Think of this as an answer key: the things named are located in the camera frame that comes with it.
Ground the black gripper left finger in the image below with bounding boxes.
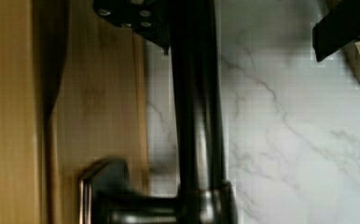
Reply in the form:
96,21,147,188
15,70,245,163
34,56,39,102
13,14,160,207
93,0,171,55

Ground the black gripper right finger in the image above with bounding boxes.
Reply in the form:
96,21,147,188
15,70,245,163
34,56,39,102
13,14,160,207
312,0,360,62

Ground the wooden drawer front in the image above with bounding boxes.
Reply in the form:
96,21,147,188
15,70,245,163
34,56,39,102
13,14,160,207
0,0,149,224

